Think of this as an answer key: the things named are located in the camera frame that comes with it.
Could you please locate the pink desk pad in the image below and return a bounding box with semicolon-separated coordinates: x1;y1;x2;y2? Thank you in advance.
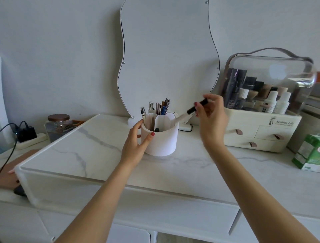
0;149;42;189

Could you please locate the person's left hand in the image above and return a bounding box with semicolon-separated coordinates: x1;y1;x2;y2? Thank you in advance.
121;120;156;167

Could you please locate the black cable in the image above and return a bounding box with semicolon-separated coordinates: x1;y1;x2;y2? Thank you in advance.
0;123;28;174

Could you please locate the white power strip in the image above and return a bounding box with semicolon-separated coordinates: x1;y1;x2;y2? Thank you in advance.
15;133;48;150

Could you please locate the black charger adapter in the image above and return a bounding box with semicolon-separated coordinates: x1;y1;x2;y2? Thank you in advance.
16;121;38;143

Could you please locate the person's right forearm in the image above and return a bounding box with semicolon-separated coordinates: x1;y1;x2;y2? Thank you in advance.
207;146;320;243

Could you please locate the white dresser drawer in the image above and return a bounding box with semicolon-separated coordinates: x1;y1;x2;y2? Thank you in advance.
37;206;241;243
229;210;320;243

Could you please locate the white round pen holder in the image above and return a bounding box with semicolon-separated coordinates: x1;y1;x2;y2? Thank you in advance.
140;113;180;156

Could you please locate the black mouse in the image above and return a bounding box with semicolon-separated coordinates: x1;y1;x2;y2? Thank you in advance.
13;185;27;197

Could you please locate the glass jar brown lid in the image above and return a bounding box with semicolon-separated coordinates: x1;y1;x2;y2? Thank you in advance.
45;114;73;144

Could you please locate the black and white marker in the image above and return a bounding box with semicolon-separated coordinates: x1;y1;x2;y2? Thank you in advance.
174;98;208;125

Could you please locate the person's right hand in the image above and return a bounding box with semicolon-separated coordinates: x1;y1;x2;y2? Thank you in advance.
194;94;229;149

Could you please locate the wavy frameless mirror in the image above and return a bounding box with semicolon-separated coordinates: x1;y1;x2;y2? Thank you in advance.
117;0;221;126

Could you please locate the row of cosmetic bottles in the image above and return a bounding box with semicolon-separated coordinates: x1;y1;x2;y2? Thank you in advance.
225;68;293;114

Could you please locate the green cardboard box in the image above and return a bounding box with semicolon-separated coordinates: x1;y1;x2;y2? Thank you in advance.
291;134;320;173

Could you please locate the cream cosmetic organizer clear lid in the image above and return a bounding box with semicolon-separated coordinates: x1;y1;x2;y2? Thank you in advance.
221;48;317;154

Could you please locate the bunch of pens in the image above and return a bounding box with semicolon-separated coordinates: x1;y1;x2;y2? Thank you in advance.
140;98;177;132

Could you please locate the person's left forearm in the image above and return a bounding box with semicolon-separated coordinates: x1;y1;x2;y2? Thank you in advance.
54;160;137;243

